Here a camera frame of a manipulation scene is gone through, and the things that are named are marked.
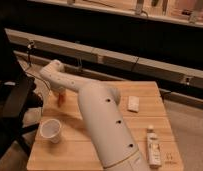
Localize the black office chair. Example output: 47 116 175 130
0 22 43 159

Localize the white tube with cap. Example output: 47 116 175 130
147 125 161 168

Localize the white paper cup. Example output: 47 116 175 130
40 119 62 143

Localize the small white packet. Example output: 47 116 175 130
128 96 139 112

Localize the orange pepper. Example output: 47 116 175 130
57 94 65 107

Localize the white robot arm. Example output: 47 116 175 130
40 60 151 171

